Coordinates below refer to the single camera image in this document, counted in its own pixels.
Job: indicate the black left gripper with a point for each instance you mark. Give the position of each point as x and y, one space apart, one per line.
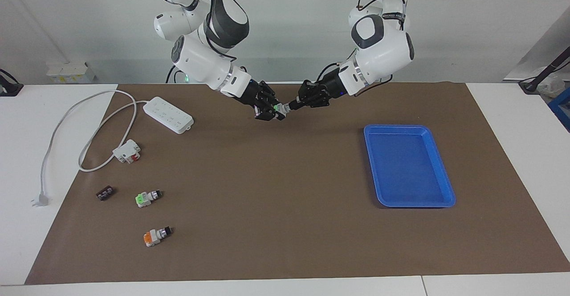
325 93

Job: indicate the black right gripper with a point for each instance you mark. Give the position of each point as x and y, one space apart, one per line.
256 95

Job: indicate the green selector switch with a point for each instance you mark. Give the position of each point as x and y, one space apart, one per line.
282 107
144 199

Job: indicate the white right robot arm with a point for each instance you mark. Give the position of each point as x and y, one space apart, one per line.
200 60

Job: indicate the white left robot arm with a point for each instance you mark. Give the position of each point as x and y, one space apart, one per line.
383 51

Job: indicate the brown table mat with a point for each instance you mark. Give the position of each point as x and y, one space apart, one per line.
285 198

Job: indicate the white power strip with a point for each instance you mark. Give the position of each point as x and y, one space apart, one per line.
167 114

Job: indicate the blue plastic tray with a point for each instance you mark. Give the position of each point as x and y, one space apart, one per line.
405 167

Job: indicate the white red terminal block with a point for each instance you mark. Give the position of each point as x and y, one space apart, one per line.
124 151

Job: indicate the small dark brown component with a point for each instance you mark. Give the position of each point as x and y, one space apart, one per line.
105 193

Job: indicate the black stand pole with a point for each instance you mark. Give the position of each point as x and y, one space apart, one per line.
547 71

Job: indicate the clear plastic bag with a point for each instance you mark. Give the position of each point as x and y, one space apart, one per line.
552 84

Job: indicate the blue crate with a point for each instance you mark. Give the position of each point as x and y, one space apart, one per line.
561 109

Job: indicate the black table clamp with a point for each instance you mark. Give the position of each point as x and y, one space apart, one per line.
9 87

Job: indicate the orange selector switch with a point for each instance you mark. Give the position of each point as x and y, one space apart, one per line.
153 238

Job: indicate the white wall socket boxes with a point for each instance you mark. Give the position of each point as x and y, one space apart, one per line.
67 71

